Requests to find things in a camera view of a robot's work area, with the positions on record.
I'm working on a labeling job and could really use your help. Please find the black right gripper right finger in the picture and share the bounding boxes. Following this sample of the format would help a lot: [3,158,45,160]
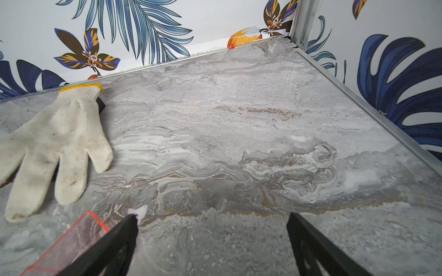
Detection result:
[286,213,371,276]

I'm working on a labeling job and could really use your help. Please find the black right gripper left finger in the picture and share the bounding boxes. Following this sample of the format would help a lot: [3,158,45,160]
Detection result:
[58,214,138,276]

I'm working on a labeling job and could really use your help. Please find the clear red-rimmed sharpener tray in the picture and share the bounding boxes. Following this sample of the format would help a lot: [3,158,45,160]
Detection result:
[22,212,111,276]

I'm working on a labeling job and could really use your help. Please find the white knit work glove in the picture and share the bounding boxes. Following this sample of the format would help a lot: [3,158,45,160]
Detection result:
[1,83,113,223]

